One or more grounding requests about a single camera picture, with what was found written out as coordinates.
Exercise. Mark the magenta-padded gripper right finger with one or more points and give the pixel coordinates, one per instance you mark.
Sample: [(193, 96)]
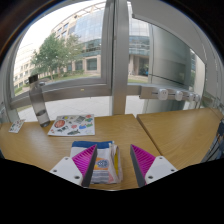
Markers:
[(150, 166)]

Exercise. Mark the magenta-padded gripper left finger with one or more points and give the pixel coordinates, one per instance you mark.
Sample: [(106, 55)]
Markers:
[(75, 168)]

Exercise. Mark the white cartoon-print towel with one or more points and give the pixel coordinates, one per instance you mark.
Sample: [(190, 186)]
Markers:
[(106, 163)]

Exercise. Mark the large sticker sheet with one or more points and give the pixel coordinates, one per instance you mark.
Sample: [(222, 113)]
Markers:
[(72, 125)]

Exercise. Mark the dark chair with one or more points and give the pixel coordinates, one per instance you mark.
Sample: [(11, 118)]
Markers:
[(216, 143)]

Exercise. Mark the clear grey water bottle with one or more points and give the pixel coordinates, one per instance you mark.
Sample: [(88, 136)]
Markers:
[(39, 106)]

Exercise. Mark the grey framed window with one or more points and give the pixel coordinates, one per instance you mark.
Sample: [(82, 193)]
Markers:
[(118, 66)]

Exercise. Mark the frosted side window pane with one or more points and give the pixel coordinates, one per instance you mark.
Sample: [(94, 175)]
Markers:
[(170, 56)]

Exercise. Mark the green tree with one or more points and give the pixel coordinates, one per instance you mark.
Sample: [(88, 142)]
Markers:
[(53, 55)]

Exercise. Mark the glass-fronted building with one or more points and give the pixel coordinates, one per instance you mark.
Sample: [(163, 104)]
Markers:
[(90, 36)]

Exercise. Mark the white wall socket rail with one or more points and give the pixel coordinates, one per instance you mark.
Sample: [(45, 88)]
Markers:
[(170, 94)]

